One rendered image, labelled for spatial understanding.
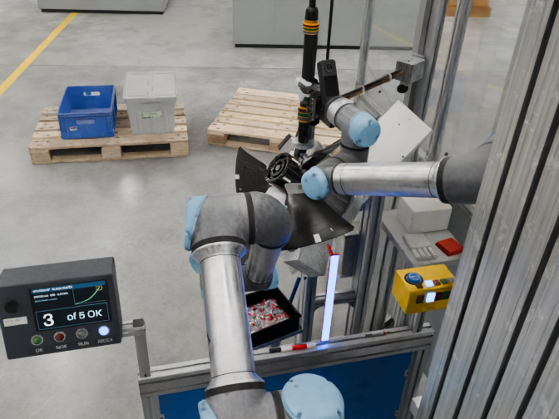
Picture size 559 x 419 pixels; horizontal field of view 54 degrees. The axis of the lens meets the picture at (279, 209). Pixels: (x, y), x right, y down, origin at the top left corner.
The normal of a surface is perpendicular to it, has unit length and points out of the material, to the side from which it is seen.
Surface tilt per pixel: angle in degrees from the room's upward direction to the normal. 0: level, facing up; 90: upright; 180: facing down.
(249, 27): 90
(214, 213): 31
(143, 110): 95
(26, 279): 15
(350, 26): 90
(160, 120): 95
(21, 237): 0
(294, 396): 8
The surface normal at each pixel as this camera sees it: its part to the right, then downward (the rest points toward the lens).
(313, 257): 0.65, -0.16
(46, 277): -0.03, -0.95
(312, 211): 0.00, -0.77
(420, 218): 0.24, 0.54
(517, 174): -0.96, 0.12
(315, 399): 0.17, -0.84
